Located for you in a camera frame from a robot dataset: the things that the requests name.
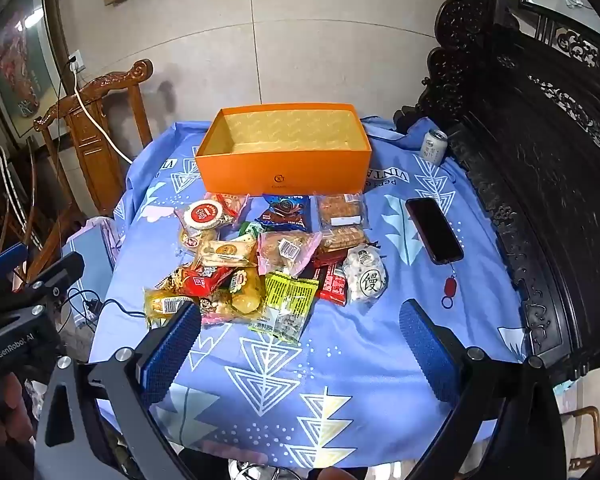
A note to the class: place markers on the beige snack packet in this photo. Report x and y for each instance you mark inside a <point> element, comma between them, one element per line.
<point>195,238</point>

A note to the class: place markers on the pink snack packet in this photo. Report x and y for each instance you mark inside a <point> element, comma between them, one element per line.
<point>215,312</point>

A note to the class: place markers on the red key charm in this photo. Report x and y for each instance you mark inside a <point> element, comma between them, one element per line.
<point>449,287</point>

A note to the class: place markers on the yellow-green snack packet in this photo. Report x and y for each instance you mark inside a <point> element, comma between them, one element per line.
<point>285,305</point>

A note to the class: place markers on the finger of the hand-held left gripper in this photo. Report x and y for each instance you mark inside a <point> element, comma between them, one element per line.
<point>55,271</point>
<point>2,258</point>

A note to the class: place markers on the carved wooden chair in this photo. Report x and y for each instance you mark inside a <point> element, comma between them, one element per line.
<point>92,145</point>

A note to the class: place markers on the orange cardboard box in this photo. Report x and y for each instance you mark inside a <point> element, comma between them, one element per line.
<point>280,170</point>

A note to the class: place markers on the clear orange-edged cracker packet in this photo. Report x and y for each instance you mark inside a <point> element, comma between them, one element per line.
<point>238,205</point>

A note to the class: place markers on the cream cake packet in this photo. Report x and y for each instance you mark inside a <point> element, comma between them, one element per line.
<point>225,252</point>

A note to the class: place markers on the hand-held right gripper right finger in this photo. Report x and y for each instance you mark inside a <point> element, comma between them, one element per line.
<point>427,355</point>

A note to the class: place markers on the blue printed tablecloth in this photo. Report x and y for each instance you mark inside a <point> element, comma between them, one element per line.
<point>330,370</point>

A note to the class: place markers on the round rice cracker packet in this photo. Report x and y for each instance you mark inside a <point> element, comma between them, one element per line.
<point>205,215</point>

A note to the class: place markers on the yellow cake packet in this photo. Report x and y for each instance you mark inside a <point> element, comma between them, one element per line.
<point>243,292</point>

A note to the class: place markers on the white wall outlet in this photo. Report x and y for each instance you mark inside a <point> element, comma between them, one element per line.
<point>76,61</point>

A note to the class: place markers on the red snack packet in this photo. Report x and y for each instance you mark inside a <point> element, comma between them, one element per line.
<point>200,280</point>

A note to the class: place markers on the green candy packet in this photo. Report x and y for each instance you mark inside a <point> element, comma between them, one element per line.
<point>250,230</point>

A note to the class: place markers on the white drink can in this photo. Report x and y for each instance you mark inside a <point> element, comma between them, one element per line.
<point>433,146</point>

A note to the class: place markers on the black smartphone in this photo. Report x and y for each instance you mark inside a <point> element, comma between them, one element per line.
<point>432,230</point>

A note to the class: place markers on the red framed picture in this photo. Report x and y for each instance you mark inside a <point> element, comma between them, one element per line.
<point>20,70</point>

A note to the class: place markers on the clear biscuit packet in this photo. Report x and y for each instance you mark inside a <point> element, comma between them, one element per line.
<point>340,210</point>
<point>342,239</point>

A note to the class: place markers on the dark red wafer packet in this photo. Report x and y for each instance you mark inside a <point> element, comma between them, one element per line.
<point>332,285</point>
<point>330,257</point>

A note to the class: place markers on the dark carved wooden furniture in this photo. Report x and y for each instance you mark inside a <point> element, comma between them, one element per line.
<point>540,160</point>

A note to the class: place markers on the person's left hand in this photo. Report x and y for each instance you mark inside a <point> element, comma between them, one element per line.
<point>10,410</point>

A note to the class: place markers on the white ball snack packet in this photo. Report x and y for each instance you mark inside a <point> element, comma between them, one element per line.
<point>365,275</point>

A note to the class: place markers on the blue cookie packet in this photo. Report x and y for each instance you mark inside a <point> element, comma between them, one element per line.
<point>282,212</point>

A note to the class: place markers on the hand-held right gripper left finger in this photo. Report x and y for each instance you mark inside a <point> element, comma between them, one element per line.
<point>172,355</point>

